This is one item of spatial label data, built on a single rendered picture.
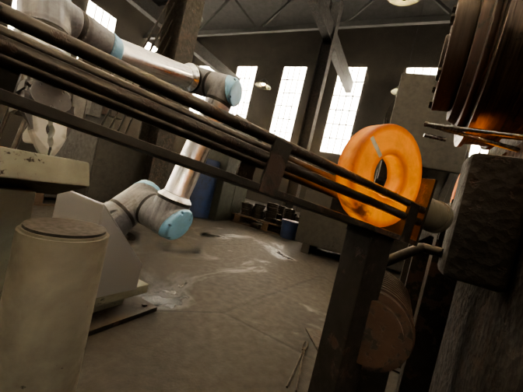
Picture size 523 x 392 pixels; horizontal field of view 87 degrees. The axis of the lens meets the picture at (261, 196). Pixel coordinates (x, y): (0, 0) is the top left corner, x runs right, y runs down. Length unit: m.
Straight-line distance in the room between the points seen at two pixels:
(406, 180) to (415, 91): 3.29
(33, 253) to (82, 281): 0.07
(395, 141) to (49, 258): 0.51
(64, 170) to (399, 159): 0.57
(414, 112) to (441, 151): 0.52
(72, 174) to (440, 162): 3.40
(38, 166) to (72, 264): 0.20
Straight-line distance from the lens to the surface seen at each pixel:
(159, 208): 1.20
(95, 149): 3.38
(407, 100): 3.70
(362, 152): 0.41
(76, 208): 1.25
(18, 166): 0.59
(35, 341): 0.53
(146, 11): 10.57
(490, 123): 0.85
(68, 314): 0.52
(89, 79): 0.26
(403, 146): 0.47
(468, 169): 0.64
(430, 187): 0.51
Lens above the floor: 0.65
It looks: 2 degrees down
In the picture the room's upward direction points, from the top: 13 degrees clockwise
